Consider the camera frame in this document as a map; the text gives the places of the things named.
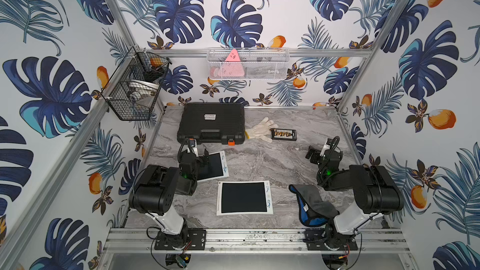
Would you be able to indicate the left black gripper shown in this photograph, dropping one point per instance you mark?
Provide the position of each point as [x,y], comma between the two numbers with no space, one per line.
[191,155]

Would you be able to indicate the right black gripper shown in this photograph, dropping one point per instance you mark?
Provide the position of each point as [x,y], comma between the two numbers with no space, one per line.
[317,154]

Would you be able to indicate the white drawing tablet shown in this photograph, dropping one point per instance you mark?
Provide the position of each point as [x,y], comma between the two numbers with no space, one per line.
[244,198]
[213,166]

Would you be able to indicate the grey blue wiping cloth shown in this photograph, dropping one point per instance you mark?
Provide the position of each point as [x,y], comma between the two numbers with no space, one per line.
[313,211]

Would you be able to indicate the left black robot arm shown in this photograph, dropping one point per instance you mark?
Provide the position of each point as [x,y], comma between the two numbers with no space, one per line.
[153,192]

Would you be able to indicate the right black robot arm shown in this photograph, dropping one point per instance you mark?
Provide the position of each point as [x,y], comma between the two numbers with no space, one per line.
[375,195]

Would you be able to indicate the black screwdriver bit box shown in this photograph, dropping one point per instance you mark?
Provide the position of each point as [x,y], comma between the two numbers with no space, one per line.
[283,134]

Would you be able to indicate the black plastic tool case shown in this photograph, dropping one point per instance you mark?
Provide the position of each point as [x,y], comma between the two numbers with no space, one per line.
[213,123]

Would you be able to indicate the white knit work glove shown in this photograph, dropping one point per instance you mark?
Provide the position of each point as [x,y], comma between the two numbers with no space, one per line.
[261,131]

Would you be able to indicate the silver object in basket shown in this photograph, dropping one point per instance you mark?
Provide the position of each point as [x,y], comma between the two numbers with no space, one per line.
[141,90]

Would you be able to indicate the pink triangular paper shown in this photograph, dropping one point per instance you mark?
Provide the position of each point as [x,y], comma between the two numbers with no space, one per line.
[232,67]

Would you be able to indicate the black wire basket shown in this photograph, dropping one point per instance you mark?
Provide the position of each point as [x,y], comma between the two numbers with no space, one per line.
[141,66]

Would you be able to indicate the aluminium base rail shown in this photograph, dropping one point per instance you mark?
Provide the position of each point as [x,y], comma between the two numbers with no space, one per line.
[268,241]

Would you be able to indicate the clear mesh wall shelf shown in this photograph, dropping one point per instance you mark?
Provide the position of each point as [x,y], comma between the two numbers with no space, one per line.
[259,63]

